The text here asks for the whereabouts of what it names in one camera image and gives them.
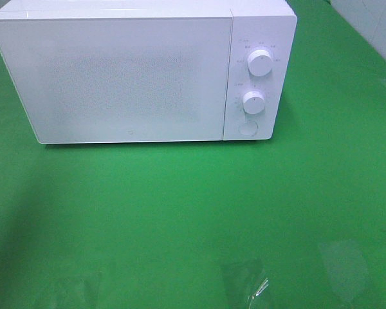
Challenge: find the round white door release button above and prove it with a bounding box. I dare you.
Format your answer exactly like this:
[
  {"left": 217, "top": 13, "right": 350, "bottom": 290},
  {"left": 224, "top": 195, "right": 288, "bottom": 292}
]
[{"left": 239, "top": 121, "right": 259, "bottom": 136}]

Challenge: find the white microwave knob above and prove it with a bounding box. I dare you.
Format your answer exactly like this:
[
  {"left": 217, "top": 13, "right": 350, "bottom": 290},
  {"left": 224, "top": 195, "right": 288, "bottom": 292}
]
[
  {"left": 246, "top": 47, "right": 273, "bottom": 77},
  {"left": 243, "top": 91, "right": 266, "bottom": 115}
]

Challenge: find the white microwave door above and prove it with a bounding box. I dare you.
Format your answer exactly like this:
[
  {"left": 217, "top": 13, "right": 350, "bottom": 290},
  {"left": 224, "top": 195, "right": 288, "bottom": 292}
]
[{"left": 0, "top": 17, "right": 232, "bottom": 144}]

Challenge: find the white microwave oven body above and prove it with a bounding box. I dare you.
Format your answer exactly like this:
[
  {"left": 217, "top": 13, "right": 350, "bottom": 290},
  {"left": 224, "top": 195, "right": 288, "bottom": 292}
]
[{"left": 0, "top": 1, "right": 297, "bottom": 141}]

